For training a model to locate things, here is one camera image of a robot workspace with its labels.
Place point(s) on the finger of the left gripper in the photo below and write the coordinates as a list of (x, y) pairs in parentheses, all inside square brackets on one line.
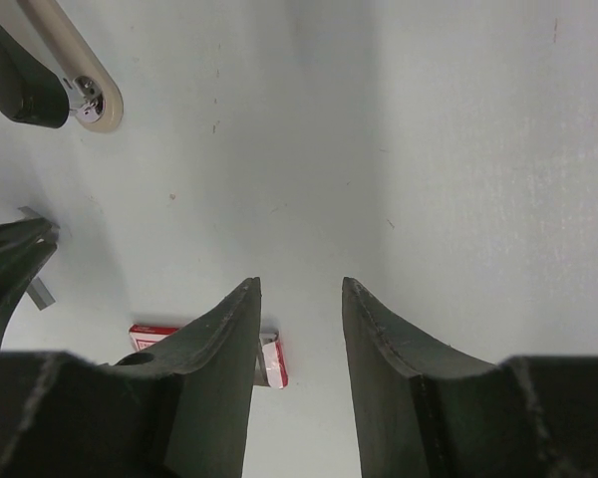
[(25, 247)]

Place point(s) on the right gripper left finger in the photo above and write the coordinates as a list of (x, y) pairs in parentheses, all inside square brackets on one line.
[(178, 408)]

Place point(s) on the red white staple box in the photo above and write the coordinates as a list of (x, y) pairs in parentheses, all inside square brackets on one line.
[(270, 369)]

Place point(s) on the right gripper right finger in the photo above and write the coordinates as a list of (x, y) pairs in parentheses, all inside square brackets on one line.
[(424, 409)]

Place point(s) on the grey staple strip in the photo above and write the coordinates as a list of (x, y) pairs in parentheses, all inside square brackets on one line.
[(40, 295), (29, 213)]

